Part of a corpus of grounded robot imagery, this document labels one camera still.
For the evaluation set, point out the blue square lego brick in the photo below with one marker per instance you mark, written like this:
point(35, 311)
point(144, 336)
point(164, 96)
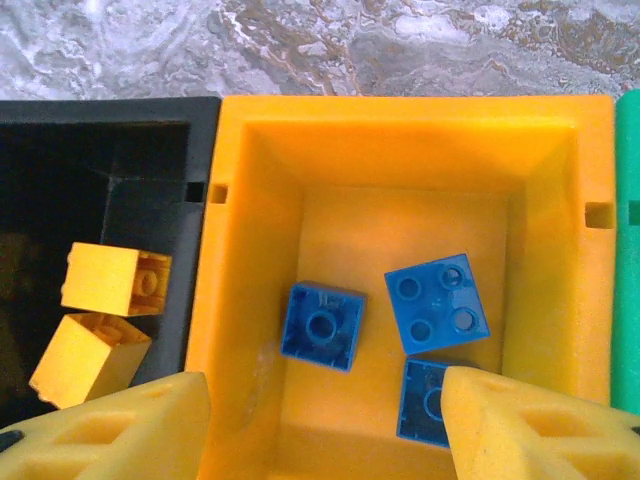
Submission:
point(420, 405)
point(435, 305)
point(322, 327)

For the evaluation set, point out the yellow plastic bin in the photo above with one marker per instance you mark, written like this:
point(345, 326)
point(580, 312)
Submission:
point(400, 125)

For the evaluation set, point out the black plastic bin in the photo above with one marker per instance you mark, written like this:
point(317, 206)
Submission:
point(150, 115)

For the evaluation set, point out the green plastic bin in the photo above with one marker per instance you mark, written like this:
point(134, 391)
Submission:
point(627, 250)

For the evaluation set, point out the yellow lego brick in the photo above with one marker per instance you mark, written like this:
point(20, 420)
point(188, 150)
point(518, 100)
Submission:
point(85, 360)
point(100, 280)

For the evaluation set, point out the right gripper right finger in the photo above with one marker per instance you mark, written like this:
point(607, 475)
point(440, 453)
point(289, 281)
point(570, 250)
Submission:
point(525, 440)

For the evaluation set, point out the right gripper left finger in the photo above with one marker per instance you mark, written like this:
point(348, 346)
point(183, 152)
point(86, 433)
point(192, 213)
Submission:
point(100, 440)

